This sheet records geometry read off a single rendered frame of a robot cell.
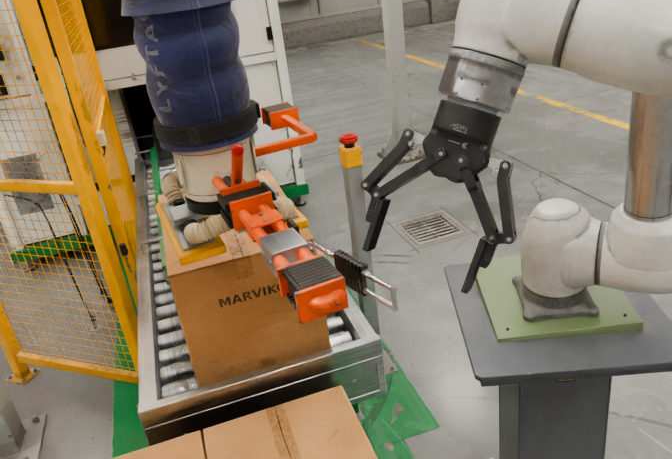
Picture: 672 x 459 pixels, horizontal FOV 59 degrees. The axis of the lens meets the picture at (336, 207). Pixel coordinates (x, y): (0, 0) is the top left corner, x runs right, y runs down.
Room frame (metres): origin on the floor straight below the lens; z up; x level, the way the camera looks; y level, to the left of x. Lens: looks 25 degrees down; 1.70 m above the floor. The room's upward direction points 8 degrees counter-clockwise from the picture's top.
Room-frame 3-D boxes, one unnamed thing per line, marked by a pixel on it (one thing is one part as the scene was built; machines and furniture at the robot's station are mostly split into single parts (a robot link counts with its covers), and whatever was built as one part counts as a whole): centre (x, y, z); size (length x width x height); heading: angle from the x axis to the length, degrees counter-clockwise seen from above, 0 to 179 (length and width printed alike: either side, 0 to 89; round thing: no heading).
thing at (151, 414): (1.33, 0.26, 0.58); 0.70 x 0.03 x 0.06; 105
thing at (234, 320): (1.68, 0.34, 0.75); 0.60 x 0.40 x 0.40; 15
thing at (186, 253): (1.25, 0.35, 1.14); 0.34 x 0.10 x 0.05; 21
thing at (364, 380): (1.33, 0.26, 0.47); 0.70 x 0.03 x 0.15; 105
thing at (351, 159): (2.02, -0.08, 0.50); 0.07 x 0.07 x 1.00; 15
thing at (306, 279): (0.73, 0.05, 1.24); 0.08 x 0.07 x 0.05; 21
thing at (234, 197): (1.05, 0.17, 1.24); 0.10 x 0.08 x 0.06; 111
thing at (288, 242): (0.85, 0.09, 1.24); 0.07 x 0.07 x 0.04; 21
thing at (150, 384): (2.38, 0.87, 0.50); 2.31 x 0.05 x 0.19; 15
